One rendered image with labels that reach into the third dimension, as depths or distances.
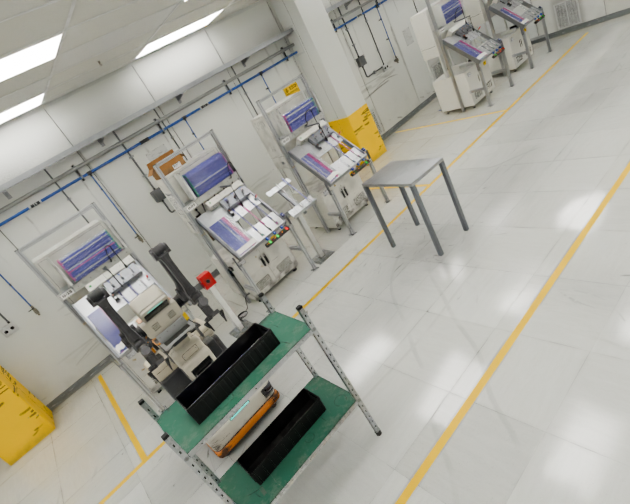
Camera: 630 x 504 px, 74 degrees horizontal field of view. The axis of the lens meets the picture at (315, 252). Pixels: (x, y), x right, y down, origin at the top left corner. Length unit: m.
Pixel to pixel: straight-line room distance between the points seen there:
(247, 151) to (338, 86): 1.81
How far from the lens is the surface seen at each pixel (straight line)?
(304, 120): 5.50
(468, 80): 7.86
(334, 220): 5.50
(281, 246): 5.06
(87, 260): 4.50
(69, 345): 6.21
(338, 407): 2.73
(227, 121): 6.67
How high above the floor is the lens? 2.21
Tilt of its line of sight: 24 degrees down
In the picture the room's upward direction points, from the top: 30 degrees counter-clockwise
